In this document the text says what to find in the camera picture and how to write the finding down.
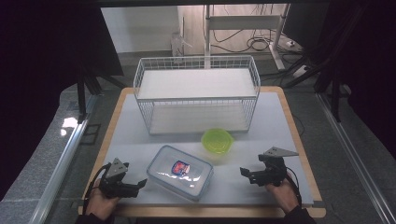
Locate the black square floor frame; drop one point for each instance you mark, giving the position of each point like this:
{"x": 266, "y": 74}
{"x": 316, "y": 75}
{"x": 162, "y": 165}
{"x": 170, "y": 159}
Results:
{"x": 91, "y": 134}

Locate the person's left hand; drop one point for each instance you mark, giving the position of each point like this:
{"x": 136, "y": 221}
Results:
{"x": 101, "y": 205}

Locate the black curtain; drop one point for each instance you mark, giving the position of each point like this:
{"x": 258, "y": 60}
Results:
{"x": 37, "y": 77}
{"x": 370, "y": 62}

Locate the green round lidded container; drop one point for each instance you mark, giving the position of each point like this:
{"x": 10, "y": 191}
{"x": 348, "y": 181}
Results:
{"x": 217, "y": 141}

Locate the aluminium rail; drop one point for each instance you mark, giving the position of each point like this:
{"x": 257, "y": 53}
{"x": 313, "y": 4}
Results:
{"x": 59, "y": 168}
{"x": 351, "y": 146}

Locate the pale grey table mat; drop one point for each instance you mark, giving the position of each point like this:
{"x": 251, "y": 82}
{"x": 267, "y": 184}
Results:
{"x": 249, "y": 161}

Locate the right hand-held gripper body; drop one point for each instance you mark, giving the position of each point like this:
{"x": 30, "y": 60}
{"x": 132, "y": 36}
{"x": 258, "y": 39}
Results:
{"x": 271, "y": 172}

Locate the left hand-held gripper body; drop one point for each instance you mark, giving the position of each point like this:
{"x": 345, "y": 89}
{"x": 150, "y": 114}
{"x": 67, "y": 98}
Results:
{"x": 116, "y": 186}

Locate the clear rectangular lidded food container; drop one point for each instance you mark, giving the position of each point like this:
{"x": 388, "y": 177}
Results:
{"x": 180, "y": 172}

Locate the black metal stand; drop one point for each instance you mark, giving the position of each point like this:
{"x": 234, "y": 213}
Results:
{"x": 336, "y": 99}
{"x": 82, "y": 93}

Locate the white metal desk frame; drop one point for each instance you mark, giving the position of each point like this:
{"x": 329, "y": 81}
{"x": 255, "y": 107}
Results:
{"x": 243, "y": 22}

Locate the white power strip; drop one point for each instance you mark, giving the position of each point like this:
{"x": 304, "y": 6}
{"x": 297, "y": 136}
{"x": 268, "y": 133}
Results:
{"x": 300, "y": 71}

